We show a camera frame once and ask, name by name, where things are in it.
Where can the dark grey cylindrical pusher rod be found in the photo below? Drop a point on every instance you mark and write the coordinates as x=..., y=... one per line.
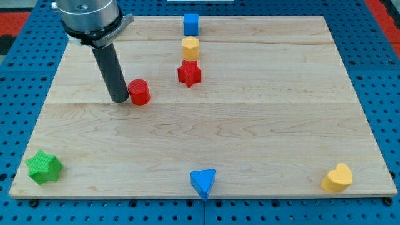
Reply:
x=109, y=66

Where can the red cylinder block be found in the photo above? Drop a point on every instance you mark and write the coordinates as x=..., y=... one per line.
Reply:
x=139, y=92

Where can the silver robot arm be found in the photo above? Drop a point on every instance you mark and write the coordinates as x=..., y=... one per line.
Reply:
x=96, y=24

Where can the red star block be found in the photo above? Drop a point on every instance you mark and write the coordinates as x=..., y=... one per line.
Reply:
x=189, y=73

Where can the green star block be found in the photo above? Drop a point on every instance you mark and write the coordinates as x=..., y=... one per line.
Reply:
x=44, y=167

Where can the yellow hexagon block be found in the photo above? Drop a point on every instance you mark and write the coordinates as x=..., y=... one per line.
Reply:
x=190, y=48

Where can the blue cube block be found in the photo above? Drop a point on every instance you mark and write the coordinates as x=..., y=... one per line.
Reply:
x=191, y=24

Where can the light wooden board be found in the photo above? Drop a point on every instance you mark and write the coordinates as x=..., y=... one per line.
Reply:
x=274, y=112

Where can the blue triangle block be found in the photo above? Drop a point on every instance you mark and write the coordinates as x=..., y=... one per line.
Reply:
x=202, y=182

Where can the yellow heart block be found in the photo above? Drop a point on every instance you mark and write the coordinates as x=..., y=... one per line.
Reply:
x=338, y=179

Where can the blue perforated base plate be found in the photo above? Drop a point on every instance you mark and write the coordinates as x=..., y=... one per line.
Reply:
x=368, y=55

